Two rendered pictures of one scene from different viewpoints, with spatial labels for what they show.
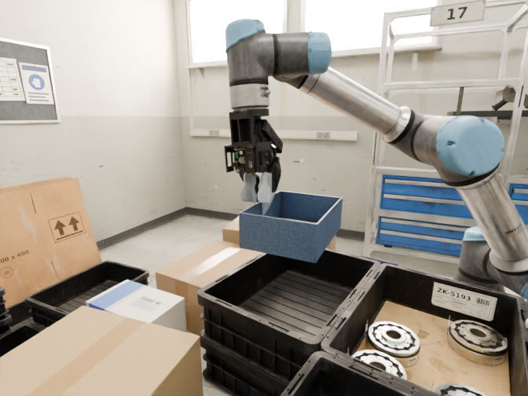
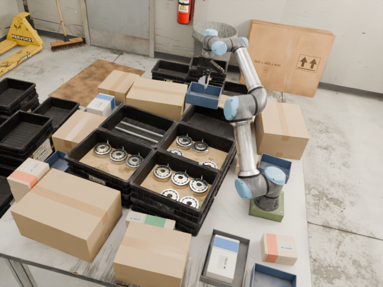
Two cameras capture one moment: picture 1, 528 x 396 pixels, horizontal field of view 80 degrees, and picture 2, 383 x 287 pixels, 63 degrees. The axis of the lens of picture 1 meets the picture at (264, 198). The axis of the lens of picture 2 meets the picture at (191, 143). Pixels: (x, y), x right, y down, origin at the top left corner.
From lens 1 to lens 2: 1.87 m
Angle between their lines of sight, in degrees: 68
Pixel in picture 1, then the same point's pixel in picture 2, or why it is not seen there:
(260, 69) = (205, 46)
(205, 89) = not seen: outside the picture
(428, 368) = (193, 156)
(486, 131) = (229, 105)
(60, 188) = (318, 38)
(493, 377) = not seen: hidden behind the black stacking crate
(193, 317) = not seen: hidden behind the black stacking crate
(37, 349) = (170, 85)
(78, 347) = (171, 89)
